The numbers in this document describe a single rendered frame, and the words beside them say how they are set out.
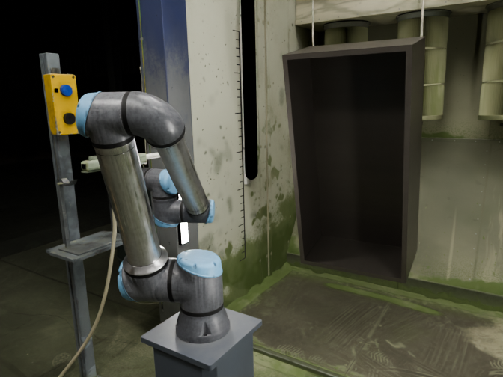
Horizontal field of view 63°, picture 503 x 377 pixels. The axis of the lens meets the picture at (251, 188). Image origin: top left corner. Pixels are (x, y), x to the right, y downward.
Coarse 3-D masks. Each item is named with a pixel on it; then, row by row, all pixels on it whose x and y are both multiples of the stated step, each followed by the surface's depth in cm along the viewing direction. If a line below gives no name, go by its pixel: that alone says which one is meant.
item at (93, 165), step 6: (90, 156) 162; (96, 156) 164; (144, 156) 183; (150, 156) 187; (156, 156) 190; (84, 162) 160; (90, 162) 160; (96, 162) 162; (144, 162) 183; (84, 168) 160; (90, 168) 160; (96, 168) 162
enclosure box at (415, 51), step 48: (336, 48) 196; (384, 48) 175; (288, 96) 206; (336, 96) 229; (384, 96) 217; (336, 144) 241; (384, 144) 227; (336, 192) 253; (384, 192) 238; (336, 240) 263; (384, 240) 250
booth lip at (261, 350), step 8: (264, 352) 229; (272, 352) 227; (280, 360) 224; (288, 360) 221; (296, 360) 220; (304, 368) 216; (312, 368) 214; (320, 368) 213; (328, 376) 209; (336, 376) 207; (344, 376) 207
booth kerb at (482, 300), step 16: (288, 256) 340; (320, 272) 326; (336, 272) 319; (400, 288) 293; (416, 288) 287; (432, 288) 281; (448, 288) 275; (464, 288) 270; (480, 304) 266; (496, 304) 261
